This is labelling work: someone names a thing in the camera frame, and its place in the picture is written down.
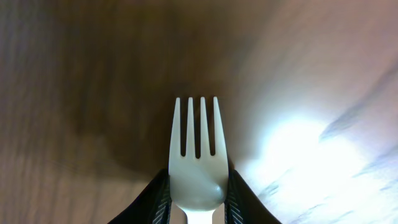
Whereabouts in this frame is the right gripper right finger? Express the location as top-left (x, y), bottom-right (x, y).
top-left (224, 169), bottom-right (281, 224)

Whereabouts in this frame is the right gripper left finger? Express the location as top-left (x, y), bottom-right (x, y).
top-left (109, 169), bottom-right (172, 224)

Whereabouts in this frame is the white plastic fork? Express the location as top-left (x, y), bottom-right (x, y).
top-left (169, 97), bottom-right (229, 224)

